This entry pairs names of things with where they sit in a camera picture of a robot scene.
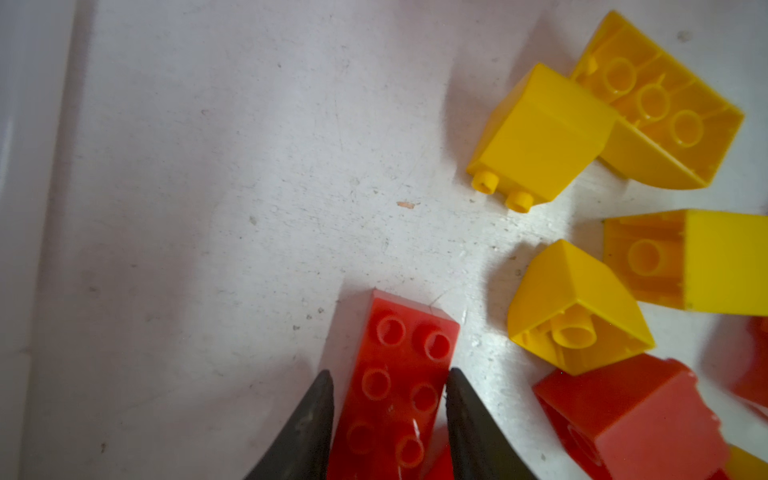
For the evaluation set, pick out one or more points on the red narrow lego brick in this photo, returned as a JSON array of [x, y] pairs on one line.
[[641, 418]]

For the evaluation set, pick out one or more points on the yellow long lego brick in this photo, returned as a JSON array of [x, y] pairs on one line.
[[673, 131]]

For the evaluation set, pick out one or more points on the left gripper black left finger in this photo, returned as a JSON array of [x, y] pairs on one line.
[[302, 447]]

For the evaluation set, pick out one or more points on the red L lego brick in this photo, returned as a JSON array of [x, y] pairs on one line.
[[388, 416]]

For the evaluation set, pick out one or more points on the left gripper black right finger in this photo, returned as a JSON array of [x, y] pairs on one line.
[[479, 449]]

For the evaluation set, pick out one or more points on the yellow round lego piece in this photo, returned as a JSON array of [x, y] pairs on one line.
[[572, 311]]

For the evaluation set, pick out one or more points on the yellow lego brick front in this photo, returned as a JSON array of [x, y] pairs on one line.
[[742, 465]]

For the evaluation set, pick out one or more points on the small yellow lego top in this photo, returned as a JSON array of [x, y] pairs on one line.
[[540, 137]]

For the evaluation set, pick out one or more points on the middle translucent plastic bin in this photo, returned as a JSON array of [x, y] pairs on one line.
[[35, 44]]

